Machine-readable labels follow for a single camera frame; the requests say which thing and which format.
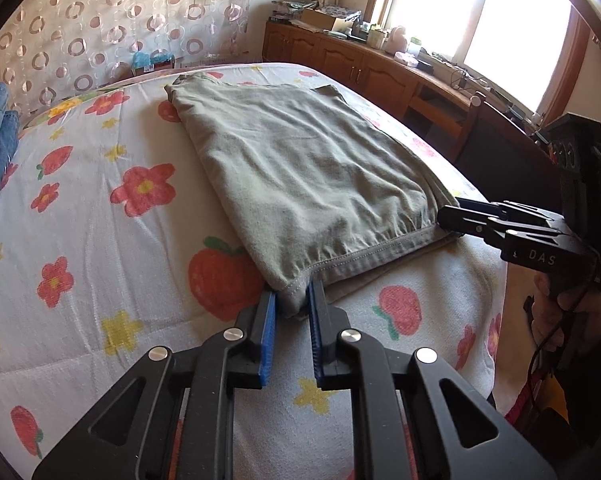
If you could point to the sheer circle pattern curtain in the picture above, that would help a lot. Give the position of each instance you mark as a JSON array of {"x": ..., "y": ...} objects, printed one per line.
[{"x": 130, "y": 10}]

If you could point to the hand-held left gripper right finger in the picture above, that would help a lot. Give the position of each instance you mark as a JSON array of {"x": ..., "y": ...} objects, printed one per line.
[{"x": 315, "y": 345}]

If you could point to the white tissue box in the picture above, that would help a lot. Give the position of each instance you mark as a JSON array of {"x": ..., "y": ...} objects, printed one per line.
[{"x": 408, "y": 59}]

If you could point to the pink floral blanket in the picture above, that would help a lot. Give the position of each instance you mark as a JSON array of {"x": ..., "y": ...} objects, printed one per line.
[{"x": 63, "y": 107}]

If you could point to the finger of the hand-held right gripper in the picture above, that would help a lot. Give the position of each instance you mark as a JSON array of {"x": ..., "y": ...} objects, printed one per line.
[
  {"x": 510, "y": 210},
  {"x": 460, "y": 220}
]

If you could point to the person's right hand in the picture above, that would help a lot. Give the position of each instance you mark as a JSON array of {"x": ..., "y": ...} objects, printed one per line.
[{"x": 545, "y": 320}]

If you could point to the olive green pants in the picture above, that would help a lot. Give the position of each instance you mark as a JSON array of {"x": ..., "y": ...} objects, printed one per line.
[{"x": 305, "y": 170}]

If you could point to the small cardboard box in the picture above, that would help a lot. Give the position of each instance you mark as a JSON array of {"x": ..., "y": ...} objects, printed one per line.
[{"x": 155, "y": 69}]

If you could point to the patterned folded cloth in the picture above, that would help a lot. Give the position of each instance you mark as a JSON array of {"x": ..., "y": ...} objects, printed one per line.
[{"x": 343, "y": 10}]

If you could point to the blue plastic bag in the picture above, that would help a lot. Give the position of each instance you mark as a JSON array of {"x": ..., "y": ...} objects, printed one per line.
[{"x": 148, "y": 58}]

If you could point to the cluttered pile of papers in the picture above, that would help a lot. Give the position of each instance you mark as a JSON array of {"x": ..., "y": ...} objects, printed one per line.
[{"x": 286, "y": 11}]

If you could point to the wooden framed window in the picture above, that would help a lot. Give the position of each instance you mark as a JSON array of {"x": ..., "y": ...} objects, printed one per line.
[{"x": 430, "y": 10}]

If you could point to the long wooden cabinet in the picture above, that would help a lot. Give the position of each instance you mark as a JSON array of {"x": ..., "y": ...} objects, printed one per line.
[{"x": 330, "y": 60}]

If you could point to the white strawberry print blanket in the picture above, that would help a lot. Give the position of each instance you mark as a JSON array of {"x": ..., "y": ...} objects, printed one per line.
[{"x": 105, "y": 260}]

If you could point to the open cardboard box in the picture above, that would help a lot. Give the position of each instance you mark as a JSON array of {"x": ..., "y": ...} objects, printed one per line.
[{"x": 325, "y": 21}]

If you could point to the small black box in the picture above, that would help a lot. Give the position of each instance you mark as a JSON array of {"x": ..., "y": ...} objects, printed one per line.
[{"x": 424, "y": 64}]

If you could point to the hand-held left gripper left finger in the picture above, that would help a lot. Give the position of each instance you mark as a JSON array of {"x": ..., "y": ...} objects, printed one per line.
[{"x": 266, "y": 345}]

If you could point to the red cloth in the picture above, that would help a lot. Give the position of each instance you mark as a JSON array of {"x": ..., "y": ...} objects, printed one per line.
[{"x": 525, "y": 410}]

